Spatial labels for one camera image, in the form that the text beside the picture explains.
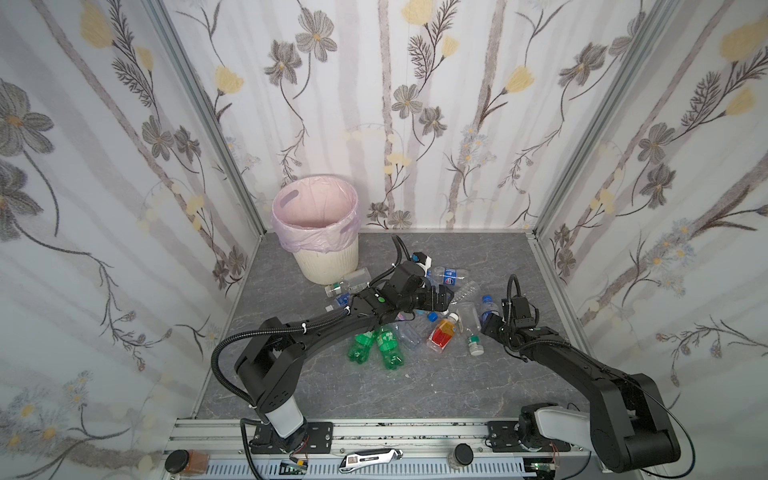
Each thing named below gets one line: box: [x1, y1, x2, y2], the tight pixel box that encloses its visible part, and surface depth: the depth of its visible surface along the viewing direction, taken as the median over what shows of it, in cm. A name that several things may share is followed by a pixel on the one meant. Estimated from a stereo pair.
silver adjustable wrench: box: [339, 448, 404, 474], surface depth 72 cm
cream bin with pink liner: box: [270, 174, 360, 285], surface depth 97 cm
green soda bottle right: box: [376, 324, 404, 370], surface depth 87 cm
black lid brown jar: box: [165, 449, 210, 475], surface depth 65 cm
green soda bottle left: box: [348, 330, 376, 364], surface depth 87 cm
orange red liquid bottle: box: [426, 312, 459, 353], surface depth 89 cm
